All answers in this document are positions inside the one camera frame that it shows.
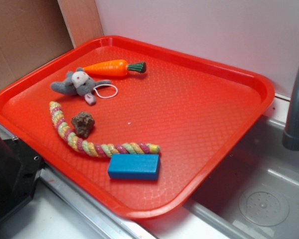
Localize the light wooden board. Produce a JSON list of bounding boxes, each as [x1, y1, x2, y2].
[[58, 0, 104, 47]]

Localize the multicolour braided rope toy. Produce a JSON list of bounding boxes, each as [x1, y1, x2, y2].
[[49, 101, 160, 158]]

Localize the brown cardboard panel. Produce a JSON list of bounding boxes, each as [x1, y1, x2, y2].
[[0, 0, 73, 90]]

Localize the brown rock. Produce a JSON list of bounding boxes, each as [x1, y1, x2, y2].
[[71, 112, 95, 138]]

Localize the red plastic tray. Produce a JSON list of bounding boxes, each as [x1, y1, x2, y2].
[[0, 36, 275, 220]]

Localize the grey toy sink basin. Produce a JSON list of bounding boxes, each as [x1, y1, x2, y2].
[[185, 117, 299, 239]]

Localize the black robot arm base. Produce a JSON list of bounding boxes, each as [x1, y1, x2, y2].
[[0, 137, 43, 223]]

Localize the grey plush mouse toy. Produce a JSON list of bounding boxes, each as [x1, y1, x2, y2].
[[50, 68, 118, 105]]

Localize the orange plastic toy carrot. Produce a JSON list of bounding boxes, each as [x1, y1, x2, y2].
[[83, 59, 147, 77]]

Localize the blue wooden block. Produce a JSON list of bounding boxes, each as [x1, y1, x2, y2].
[[108, 154, 160, 180]]

